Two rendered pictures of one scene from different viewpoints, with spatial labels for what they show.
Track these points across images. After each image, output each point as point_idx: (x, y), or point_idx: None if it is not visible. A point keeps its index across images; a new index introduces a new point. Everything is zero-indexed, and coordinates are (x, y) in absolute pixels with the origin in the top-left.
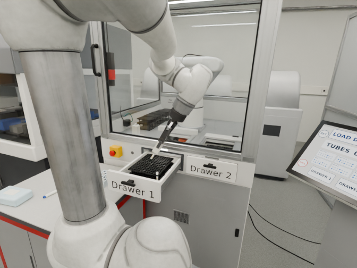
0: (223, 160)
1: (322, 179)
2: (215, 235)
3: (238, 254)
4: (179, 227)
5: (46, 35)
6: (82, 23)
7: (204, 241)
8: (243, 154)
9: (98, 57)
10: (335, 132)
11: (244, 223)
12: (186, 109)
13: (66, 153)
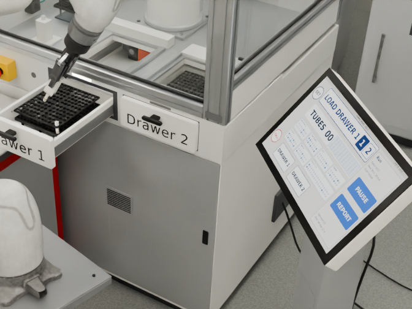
0: (178, 113)
1: (281, 165)
2: (174, 239)
3: (210, 275)
4: (26, 191)
5: None
6: None
7: (157, 247)
8: (206, 107)
9: None
10: (328, 94)
11: (214, 222)
12: (85, 39)
13: None
